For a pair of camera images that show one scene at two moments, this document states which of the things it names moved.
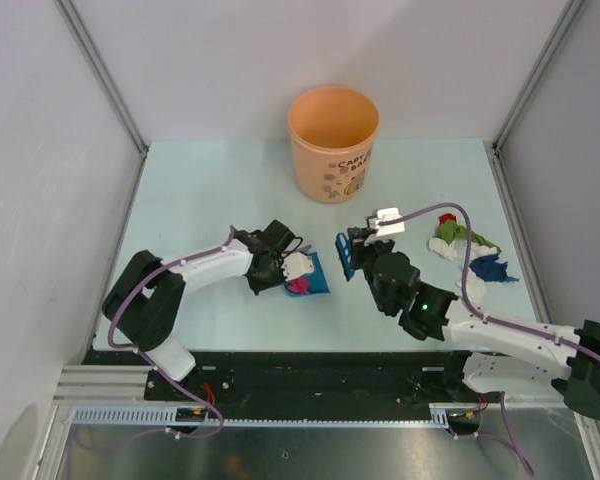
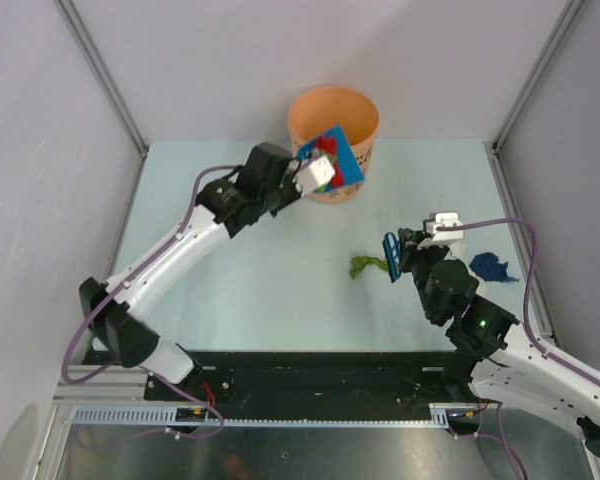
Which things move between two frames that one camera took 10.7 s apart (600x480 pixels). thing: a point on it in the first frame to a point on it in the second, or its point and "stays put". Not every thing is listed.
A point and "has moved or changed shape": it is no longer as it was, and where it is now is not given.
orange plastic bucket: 333,130 stays put
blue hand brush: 345,255 has moved or changed shape
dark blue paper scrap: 488,268 stays put
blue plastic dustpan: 318,283 to 350,170
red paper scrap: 447,216 has moved or changed shape
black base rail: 317,380 stays put
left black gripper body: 273,275 to 278,197
